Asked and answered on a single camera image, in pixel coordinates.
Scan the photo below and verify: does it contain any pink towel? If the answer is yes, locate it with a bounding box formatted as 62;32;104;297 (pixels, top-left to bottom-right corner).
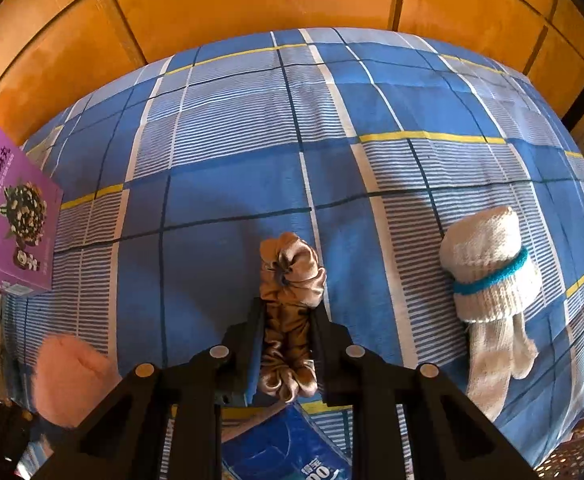
32;334;121;428

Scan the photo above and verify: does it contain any white knit gloves blue band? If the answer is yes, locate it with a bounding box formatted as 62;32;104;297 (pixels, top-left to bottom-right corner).
440;206;542;422

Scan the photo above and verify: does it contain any brown satin scrunchie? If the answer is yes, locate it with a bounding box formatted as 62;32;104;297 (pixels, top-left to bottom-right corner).
259;232;327;403

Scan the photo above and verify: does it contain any blue tissue packet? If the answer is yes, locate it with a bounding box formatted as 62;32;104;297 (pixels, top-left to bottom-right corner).
221;403;351;479

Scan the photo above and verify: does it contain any purple snack carton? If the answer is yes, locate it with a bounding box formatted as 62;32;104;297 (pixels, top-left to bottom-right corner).
0;128;63;296

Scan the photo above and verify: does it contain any blue plaid tablecloth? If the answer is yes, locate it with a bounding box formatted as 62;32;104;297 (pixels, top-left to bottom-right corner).
3;27;584;464

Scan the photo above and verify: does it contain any orange wooden wardrobe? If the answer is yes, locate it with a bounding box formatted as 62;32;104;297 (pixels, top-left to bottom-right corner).
0;0;584;140

